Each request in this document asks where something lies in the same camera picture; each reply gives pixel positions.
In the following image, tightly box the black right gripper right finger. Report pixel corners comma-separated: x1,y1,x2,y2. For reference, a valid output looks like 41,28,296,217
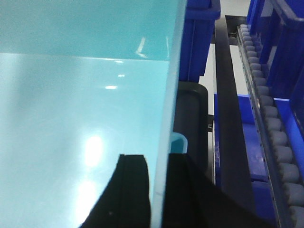
163,153,268,228

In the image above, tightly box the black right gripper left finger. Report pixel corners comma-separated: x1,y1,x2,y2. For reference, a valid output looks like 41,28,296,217
81,154,151,228

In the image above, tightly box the light blue plastic bin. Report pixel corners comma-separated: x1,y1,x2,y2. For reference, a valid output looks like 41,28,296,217
0,0,187,228

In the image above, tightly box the dark blue bin below rack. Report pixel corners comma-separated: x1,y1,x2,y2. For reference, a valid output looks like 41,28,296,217
212,93,304,182

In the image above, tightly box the white roller track right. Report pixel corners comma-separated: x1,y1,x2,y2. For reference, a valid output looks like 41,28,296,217
237,24,304,228

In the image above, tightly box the black plastic tray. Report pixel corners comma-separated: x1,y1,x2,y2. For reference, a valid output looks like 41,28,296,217
173,82,214,180

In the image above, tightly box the dark blue bin beside cyan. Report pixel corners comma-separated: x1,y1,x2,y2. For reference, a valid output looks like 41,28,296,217
179,0,221,83

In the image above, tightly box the dark blue bin lower right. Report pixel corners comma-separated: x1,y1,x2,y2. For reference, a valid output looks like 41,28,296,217
247,0,304,99

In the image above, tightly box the grey metal rail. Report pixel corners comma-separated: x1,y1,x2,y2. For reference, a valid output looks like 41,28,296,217
215,17,256,212

